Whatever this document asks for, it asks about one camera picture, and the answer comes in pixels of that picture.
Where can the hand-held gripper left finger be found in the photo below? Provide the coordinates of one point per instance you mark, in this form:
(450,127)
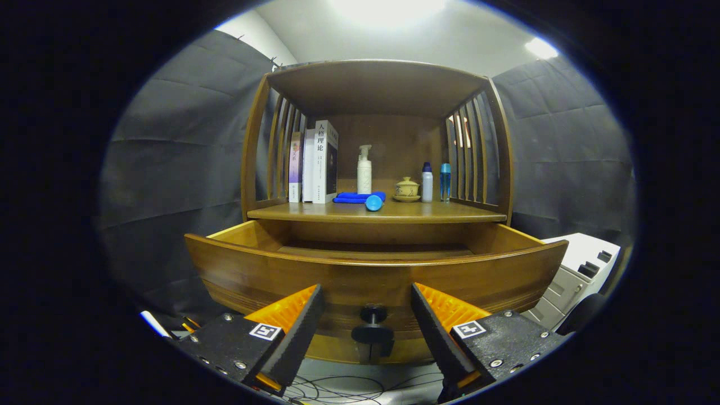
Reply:
(298,343)

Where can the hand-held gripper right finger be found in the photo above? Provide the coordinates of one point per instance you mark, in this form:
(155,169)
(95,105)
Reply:
(441,340)

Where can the black drawer knob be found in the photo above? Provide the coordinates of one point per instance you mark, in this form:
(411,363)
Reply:
(372,333)

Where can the wooden drawer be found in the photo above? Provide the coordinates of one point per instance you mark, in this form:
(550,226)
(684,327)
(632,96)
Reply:
(349,281)

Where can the blue cosmetic tube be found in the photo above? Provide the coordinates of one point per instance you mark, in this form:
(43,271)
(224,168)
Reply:
(374,202)

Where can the wooden countertop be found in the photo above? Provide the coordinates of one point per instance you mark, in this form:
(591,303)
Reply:
(439,211)

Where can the white and grey office cabinet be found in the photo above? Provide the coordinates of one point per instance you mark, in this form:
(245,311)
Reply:
(574,253)

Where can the wooden cabinet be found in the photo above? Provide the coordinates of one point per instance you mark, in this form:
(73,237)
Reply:
(377,84)

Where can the orange and black tool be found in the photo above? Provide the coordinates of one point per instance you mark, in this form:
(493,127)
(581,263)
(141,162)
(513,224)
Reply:
(190,324)

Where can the black chair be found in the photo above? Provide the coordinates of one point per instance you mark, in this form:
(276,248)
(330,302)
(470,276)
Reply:
(582,315)

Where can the yellow saucer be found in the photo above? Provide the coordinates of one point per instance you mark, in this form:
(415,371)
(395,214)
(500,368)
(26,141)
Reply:
(407,198)

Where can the blue folded cloth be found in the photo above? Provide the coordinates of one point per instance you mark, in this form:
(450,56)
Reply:
(349,197)

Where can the clear blue bottle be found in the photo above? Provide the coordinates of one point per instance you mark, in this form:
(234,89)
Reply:
(445,185)

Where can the white bottle with blue cap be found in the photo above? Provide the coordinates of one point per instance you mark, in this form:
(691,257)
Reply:
(427,185)

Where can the yellow lidded tea cup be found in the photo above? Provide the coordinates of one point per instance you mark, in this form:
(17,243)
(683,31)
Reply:
(407,188)

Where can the purple book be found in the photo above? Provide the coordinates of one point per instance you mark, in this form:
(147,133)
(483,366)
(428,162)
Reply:
(295,169)

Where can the thin white book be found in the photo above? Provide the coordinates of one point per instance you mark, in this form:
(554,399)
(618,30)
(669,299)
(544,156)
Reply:
(308,169)

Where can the white pump bottle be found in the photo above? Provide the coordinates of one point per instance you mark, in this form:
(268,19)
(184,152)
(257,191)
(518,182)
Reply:
(364,177)

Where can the large white book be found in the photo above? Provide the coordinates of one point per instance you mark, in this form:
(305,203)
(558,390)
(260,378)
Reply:
(322,163)

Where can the small ceiling light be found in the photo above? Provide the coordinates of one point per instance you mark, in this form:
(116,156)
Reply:
(541,48)

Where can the large ceiling light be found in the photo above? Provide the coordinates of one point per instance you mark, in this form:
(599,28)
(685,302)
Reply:
(388,8)

